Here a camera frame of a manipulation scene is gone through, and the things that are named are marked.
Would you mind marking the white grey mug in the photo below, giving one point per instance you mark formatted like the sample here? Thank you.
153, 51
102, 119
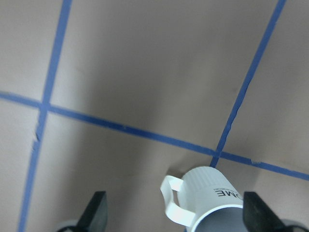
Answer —
203, 200

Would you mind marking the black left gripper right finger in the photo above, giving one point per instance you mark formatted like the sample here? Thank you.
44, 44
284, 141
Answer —
258, 217

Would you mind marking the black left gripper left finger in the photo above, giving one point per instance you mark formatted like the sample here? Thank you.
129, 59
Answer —
94, 217

